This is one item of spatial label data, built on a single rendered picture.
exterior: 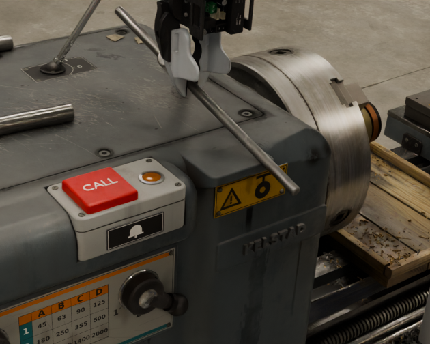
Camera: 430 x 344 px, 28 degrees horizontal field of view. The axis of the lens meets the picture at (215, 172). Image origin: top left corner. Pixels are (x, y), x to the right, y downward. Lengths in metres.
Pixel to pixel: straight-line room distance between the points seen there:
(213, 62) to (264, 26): 3.93
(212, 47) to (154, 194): 0.21
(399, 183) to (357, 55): 2.99
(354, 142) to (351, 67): 3.25
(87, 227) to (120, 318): 0.19
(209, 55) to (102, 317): 0.33
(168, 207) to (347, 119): 0.43
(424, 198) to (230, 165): 0.78
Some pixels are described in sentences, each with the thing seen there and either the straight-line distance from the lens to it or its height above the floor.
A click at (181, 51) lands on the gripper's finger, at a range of 1.01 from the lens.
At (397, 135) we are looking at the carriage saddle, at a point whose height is 0.88.
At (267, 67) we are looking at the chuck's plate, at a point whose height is 1.24.
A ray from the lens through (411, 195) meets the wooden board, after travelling 1.70.
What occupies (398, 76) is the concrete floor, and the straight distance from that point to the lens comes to 4.49.
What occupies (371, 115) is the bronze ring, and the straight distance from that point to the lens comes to 1.47.
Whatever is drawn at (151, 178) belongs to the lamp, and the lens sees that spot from 0.93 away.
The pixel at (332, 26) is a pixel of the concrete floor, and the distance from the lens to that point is 5.05.
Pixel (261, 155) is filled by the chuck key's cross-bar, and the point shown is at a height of 1.27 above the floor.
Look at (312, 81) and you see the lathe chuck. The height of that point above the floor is 1.22.
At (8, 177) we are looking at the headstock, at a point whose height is 1.25.
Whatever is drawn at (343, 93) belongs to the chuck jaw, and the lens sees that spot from 1.30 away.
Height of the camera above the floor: 1.74
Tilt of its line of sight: 30 degrees down
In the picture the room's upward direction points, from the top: 4 degrees clockwise
